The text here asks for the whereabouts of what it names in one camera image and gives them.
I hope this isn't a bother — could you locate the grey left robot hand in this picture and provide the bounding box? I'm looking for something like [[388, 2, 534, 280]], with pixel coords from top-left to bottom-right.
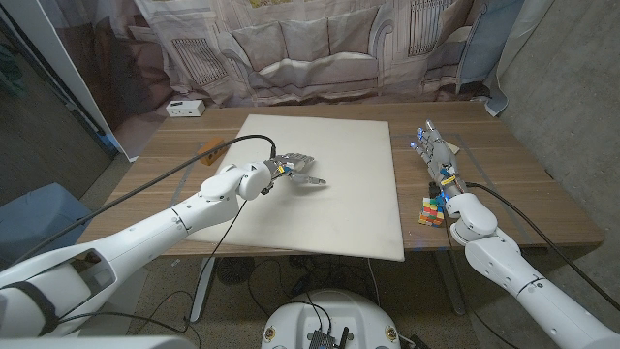
[[264, 152, 327, 187]]

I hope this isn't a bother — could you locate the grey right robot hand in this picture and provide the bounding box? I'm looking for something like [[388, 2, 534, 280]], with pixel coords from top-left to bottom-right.
[[409, 118, 467, 195]]

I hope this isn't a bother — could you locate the large white foam pad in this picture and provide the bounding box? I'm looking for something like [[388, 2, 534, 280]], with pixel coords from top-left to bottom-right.
[[186, 113, 406, 263]]

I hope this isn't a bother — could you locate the multicolour rubik's cube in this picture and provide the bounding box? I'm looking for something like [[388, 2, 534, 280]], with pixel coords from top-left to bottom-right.
[[418, 196, 446, 229]]

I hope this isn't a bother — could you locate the brown brick block with holes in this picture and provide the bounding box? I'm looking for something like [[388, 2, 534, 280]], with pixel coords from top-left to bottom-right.
[[197, 136, 229, 167]]

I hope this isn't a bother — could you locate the printed sofa room backdrop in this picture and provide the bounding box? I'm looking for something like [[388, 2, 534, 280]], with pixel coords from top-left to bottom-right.
[[37, 0, 529, 162]]

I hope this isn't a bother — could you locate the white power strip box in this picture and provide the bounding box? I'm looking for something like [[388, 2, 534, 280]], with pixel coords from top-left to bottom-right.
[[165, 99, 206, 118]]

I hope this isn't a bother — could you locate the round black floor fan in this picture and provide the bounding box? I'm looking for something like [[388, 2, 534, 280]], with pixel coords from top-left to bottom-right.
[[216, 256, 256, 286]]

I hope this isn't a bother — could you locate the grey table leg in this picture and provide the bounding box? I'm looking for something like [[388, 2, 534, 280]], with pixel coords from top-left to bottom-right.
[[433, 250, 467, 316]]

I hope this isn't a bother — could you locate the white fabric sheet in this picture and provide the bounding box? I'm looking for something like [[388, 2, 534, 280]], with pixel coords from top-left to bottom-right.
[[483, 0, 556, 117]]

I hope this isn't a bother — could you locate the white robot torso base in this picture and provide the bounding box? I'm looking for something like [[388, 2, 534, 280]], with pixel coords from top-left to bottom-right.
[[261, 289, 402, 349]]

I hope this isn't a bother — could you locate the white table leg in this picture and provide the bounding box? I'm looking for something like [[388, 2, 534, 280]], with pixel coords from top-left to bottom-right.
[[188, 256, 217, 321]]

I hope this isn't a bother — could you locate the black device on torso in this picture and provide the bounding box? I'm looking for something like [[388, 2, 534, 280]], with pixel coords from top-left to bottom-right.
[[307, 327, 351, 349]]

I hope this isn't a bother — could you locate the white partition panel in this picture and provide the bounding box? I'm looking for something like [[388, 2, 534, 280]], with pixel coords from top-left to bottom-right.
[[0, 0, 141, 164]]

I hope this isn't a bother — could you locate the blue-grey plastic bin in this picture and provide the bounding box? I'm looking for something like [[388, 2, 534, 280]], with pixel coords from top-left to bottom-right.
[[0, 182, 96, 256]]

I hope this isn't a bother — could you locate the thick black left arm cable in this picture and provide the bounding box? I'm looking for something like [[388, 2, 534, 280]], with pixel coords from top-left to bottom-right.
[[14, 134, 278, 266]]

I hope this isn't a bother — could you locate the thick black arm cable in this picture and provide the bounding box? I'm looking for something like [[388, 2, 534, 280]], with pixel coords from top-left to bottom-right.
[[464, 181, 620, 311], [14, 134, 278, 266]]

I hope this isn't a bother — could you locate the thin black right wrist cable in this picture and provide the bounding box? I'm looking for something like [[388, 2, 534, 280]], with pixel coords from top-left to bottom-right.
[[435, 193, 508, 349]]

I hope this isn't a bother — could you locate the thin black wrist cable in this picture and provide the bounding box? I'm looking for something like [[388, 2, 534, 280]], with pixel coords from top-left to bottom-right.
[[183, 198, 249, 335], [435, 193, 508, 349]]

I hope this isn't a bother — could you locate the thin black left wrist cable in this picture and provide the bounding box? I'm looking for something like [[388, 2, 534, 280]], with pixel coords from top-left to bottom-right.
[[183, 198, 249, 335]]

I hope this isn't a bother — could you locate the black floor cable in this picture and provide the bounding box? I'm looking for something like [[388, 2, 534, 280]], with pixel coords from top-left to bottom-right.
[[246, 259, 292, 317], [57, 289, 202, 340]]

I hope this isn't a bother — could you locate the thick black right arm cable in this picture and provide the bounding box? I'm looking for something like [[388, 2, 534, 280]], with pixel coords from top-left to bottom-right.
[[464, 181, 620, 311]]

